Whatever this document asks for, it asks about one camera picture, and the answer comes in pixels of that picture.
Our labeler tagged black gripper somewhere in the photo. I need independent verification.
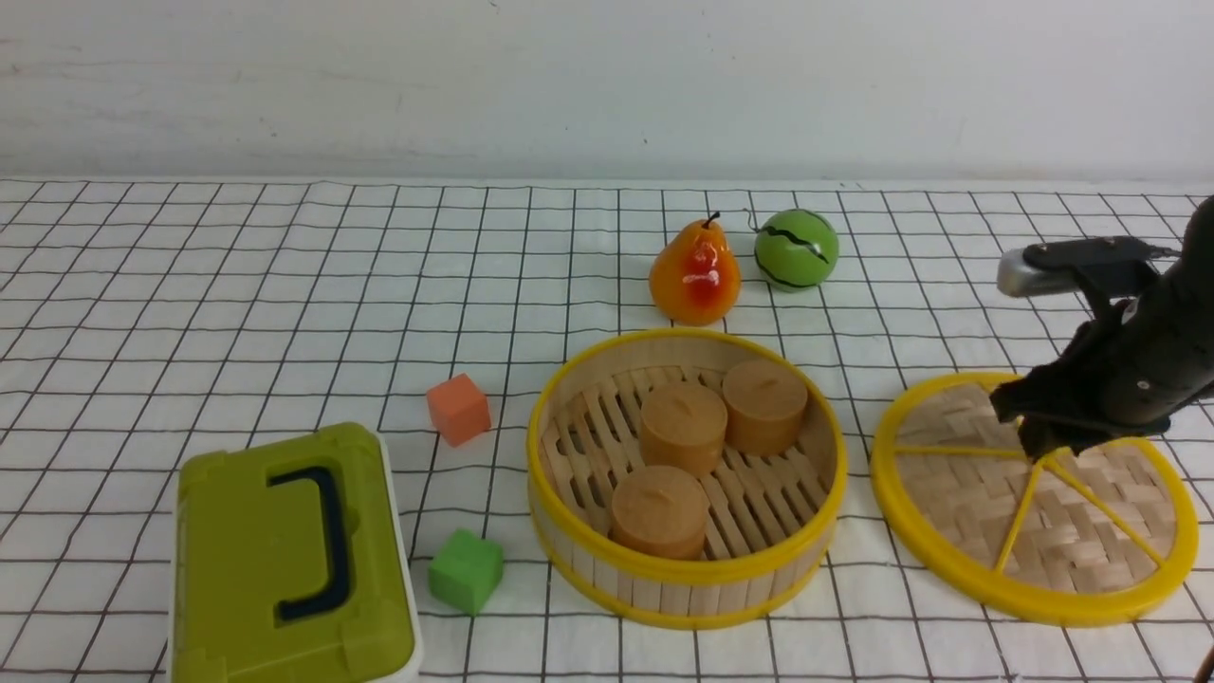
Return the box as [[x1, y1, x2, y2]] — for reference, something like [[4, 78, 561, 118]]
[[989, 297, 1213, 462]]

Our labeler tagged yellow woven steamer lid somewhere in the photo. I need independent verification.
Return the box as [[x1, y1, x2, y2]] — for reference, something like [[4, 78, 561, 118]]
[[869, 372, 1199, 627]]

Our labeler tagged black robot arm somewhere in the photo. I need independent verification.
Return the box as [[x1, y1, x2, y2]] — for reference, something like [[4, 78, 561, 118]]
[[989, 200, 1213, 461]]

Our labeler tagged bamboo steamer basket yellow rim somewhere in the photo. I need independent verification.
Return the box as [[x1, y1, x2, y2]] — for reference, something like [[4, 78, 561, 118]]
[[527, 328, 847, 630]]

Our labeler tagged brown round bun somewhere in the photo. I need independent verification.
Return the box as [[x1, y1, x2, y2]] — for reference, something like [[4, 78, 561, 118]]
[[721, 359, 810, 457], [608, 463, 710, 560], [639, 381, 728, 477]]

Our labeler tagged green toy watermelon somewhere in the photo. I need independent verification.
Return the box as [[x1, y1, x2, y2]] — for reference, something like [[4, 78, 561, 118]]
[[754, 207, 840, 291]]

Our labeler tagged orange yellow toy pear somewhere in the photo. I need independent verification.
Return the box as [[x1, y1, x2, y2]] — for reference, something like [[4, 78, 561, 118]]
[[649, 212, 742, 328]]

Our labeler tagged orange foam cube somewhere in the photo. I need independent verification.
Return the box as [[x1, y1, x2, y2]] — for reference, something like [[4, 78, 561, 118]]
[[426, 375, 490, 446]]

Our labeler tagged green foam cube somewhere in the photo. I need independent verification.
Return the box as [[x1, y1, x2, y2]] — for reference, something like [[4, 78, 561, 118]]
[[429, 528, 505, 617]]

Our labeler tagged olive green lidded box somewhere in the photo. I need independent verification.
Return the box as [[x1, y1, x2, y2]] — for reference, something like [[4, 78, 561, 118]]
[[166, 422, 424, 682]]

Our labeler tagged white grid tablecloth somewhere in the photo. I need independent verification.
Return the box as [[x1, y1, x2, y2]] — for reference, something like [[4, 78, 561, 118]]
[[1, 180, 1212, 682]]

